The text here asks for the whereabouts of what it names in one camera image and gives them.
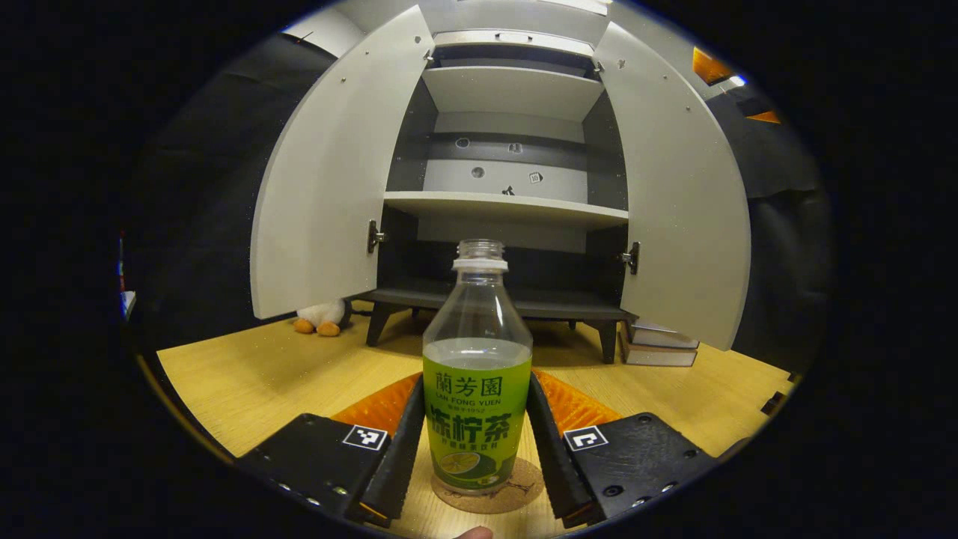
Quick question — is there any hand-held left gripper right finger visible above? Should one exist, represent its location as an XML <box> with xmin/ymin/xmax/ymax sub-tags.
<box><xmin>528</xmin><ymin>369</ymin><xmax>721</xmax><ymax>529</ymax></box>

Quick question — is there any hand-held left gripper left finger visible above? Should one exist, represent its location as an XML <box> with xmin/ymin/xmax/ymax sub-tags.
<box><xmin>238</xmin><ymin>372</ymin><xmax>427</xmax><ymax>529</ymax></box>

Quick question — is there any round cork coaster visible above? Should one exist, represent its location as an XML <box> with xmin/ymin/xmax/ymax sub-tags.
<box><xmin>430</xmin><ymin>458</ymin><xmax>545</xmax><ymax>514</ymax></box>

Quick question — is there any green label tea bottle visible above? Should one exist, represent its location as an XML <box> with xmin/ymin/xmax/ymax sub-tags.
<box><xmin>423</xmin><ymin>240</ymin><xmax>534</xmax><ymax>496</ymax></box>

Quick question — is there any grey cabinet door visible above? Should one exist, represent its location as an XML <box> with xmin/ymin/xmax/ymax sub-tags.
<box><xmin>594</xmin><ymin>21</ymin><xmax>751</xmax><ymax>351</ymax></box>
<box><xmin>249</xmin><ymin>6</ymin><xmax>435</xmax><ymax>321</ymax></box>

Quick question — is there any grey cabinet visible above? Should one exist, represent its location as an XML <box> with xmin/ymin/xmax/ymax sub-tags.
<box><xmin>348</xmin><ymin>30</ymin><xmax>637</xmax><ymax>365</ymax></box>

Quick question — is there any grey cabinet shelf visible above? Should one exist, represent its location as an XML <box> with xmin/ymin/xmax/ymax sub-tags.
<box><xmin>421</xmin><ymin>66</ymin><xmax>605</xmax><ymax>123</ymax></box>
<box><xmin>384</xmin><ymin>191</ymin><xmax>629</xmax><ymax>231</ymax></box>

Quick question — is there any black backdrop cloth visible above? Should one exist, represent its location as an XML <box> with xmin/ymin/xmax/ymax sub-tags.
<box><xmin>127</xmin><ymin>34</ymin><xmax>338</xmax><ymax>349</ymax></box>
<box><xmin>707</xmin><ymin>86</ymin><xmax>833</xmax><ymax>375</ymax></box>

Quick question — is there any pale stacked book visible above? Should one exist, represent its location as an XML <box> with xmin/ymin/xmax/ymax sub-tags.
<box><xmin>620</xmin><ymin>333</ymin><xmax>698</xmax><ymax>368</ymax></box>
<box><xmin>629</xmin><ymin>320</ymin><xmax>701</xmax><ymax>349</ymax></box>

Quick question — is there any penguin plush toy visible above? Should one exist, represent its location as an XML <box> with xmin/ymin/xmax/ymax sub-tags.
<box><xmin>293</xmin><ymin>299</ymin><xmax>349</xmax><ymax>336</ymax></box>

